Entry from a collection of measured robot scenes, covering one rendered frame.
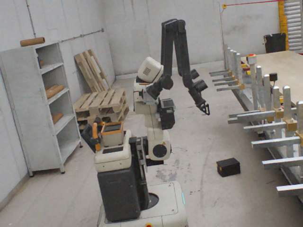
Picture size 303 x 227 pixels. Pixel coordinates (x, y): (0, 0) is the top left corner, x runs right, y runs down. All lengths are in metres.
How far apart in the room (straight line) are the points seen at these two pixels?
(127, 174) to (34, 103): 2.10
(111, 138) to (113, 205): 0.47
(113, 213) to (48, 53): 2.99
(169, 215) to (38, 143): 2.28
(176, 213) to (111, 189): 0.51
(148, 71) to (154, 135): 0.46
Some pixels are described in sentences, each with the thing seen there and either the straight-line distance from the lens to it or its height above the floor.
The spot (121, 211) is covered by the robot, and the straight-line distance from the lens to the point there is 2.65.
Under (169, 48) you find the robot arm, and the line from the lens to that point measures 2.32.
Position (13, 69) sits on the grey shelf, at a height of 1.34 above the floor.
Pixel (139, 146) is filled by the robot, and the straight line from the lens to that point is 2.66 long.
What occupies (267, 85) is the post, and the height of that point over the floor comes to 1.07.
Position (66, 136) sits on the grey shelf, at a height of 0.19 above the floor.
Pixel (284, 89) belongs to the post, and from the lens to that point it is 2.19.
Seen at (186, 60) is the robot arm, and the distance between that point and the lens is 2.34.
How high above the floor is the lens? 1.68
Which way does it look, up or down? 16 degrees down
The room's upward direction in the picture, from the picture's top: 9 degrees counter-clockwise
